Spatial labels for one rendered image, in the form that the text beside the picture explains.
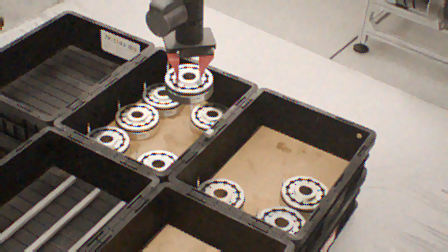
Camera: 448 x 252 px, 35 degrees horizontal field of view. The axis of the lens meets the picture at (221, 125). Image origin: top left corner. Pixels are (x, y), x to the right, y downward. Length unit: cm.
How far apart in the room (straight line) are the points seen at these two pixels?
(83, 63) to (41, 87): 15
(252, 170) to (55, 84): 58
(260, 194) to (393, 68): 215
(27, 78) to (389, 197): 96
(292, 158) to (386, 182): 30
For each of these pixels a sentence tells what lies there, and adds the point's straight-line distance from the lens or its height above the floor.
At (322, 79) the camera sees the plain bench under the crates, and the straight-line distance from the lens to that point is 214.
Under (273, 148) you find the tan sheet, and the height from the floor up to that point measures 83.
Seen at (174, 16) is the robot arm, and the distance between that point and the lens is 133.
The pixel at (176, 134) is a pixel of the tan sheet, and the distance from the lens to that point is 167.
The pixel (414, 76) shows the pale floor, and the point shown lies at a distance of 358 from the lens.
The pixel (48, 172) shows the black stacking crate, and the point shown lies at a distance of 159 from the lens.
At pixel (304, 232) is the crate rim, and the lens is 133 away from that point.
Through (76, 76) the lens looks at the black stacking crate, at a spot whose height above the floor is 83.
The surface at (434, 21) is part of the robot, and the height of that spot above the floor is 109.
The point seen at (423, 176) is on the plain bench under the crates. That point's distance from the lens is 188.
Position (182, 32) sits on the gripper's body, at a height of 116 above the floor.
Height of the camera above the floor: 188
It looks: 38 degrees down
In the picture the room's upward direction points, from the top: 5 degrees clockwise
